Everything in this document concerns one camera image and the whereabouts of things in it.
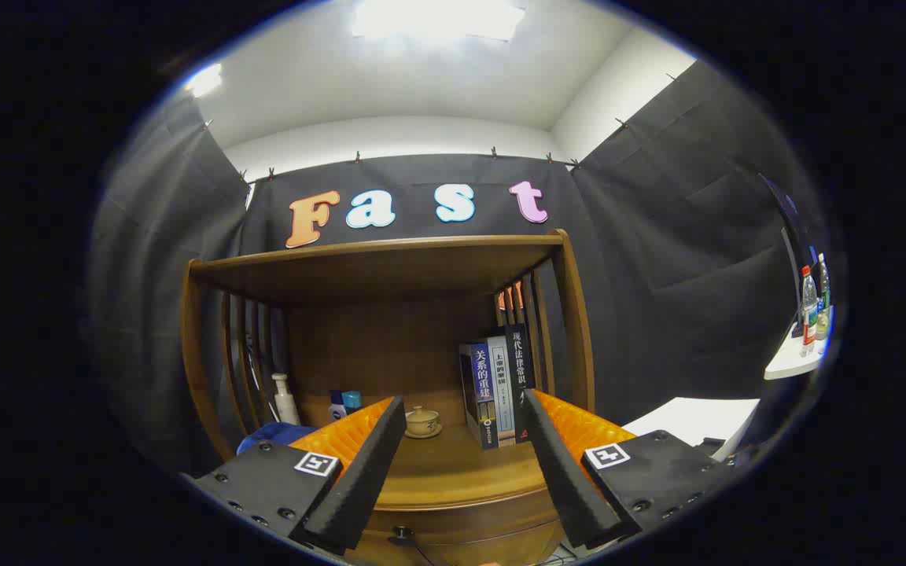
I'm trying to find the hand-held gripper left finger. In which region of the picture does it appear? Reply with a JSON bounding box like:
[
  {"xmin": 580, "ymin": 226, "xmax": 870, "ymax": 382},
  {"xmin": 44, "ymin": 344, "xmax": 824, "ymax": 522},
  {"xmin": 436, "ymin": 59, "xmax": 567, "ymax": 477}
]
[{"xmin": 182, "ymin": 396, "xmax": 408, "ymax": 554}]

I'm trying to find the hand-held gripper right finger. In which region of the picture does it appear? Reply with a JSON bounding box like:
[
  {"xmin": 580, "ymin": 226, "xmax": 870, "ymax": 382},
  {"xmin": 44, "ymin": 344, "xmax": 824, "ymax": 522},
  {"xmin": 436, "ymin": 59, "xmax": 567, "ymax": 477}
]
[{"xmin": 516, "ymin": 388, "xmax": 738, "ymax": 550}]

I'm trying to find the wooden drawer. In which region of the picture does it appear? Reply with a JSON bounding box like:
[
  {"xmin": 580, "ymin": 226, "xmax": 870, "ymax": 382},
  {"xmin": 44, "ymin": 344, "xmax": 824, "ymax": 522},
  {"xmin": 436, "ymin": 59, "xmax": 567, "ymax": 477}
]
[{"xmin": 359, "ymin": 507, "xmax": 568, "ymax": 566}]

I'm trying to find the wooden cabinet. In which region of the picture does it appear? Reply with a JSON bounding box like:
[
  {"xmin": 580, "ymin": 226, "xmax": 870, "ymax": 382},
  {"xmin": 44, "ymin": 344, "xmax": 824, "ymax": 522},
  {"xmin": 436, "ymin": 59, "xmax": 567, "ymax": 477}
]
[{"xmin": 180, "ymin": 229, "xmax": 597, "ymax": 566}]

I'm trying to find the beige lidded teacup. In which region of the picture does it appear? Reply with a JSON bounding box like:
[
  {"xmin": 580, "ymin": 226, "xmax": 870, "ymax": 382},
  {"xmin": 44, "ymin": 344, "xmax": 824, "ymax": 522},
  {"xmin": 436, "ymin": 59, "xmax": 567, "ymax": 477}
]
[{"xmin": 404, "ymin": 406, "xmax": 444, "ymax": 439}]

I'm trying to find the blue towel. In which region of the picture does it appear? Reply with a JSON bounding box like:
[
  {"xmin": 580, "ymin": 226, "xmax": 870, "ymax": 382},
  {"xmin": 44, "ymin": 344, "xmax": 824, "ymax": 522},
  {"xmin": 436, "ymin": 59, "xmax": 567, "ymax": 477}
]
[{"xmin": 237, "ymin": 422, "xmax": 320, "ymax": 457}]

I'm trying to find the white pump bottle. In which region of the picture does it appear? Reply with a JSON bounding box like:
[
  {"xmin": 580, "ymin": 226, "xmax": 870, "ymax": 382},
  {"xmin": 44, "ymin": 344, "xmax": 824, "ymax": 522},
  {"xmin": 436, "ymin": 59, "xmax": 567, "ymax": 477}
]
[{"xmin": 272, "ymin": 373, "xmax": 302, "ymax": 427}]

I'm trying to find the pale grey spine book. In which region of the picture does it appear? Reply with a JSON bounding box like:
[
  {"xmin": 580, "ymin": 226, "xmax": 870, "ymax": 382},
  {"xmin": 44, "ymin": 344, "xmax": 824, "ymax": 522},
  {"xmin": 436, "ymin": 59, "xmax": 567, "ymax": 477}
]
[{"xmin": 487, "ymin": 336, "xmax": 517, "ymax": 447}]

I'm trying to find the blue spine book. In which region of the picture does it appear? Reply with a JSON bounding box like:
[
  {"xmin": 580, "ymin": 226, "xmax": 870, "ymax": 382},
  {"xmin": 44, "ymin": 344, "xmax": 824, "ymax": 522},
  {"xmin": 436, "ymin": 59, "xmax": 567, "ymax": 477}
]
[{"xmin": 459, "ymin": 340, "xmax": 499, "ymax": 450}]

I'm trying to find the white box unit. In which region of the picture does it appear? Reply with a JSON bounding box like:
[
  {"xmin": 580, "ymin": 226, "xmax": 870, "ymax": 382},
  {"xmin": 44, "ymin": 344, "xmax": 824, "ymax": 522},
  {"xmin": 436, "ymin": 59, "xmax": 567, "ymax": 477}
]
[{"xmin": 622, "ymin": 397, "xmax": 761, "ymax": 461}]

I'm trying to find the black backdrop cloth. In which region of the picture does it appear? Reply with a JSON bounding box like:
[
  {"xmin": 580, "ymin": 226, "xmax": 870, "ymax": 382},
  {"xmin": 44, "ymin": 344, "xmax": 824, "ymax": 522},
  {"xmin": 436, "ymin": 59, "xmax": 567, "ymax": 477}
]
[{"xmin": 90, "ymin": 59, "xmax": 835, "ymax": 472}]

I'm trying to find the white shelf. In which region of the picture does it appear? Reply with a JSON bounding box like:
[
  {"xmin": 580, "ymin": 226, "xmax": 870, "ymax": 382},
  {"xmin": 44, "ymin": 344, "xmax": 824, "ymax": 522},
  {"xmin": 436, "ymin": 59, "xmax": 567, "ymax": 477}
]
[{"xmin": 764, "ymin": 307, "xmax": 835, "ymax": 381}]

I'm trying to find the green-label clear bottle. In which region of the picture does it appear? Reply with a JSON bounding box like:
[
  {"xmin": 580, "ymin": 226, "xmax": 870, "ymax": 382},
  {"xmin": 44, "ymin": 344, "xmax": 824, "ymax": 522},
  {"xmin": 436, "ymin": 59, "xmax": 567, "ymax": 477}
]
[{"xmin": 815, "ymin": 252, "xmax": 831, "ymax": 340}]

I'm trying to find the small ceiling light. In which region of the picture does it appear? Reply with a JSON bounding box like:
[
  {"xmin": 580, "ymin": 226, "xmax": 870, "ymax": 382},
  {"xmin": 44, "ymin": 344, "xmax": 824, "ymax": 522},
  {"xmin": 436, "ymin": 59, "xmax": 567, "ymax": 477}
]
[{"xmin": 184, "ymin": 63, "xmax": 223, "ymax": 98}]

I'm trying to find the large ceiling light panel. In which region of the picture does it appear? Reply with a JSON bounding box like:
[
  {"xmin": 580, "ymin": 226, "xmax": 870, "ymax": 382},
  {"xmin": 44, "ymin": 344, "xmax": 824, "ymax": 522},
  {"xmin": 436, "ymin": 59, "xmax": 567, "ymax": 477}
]
[{"xmin": 351, "ymin": 0, "xmax": 526, "ymax": 42}]

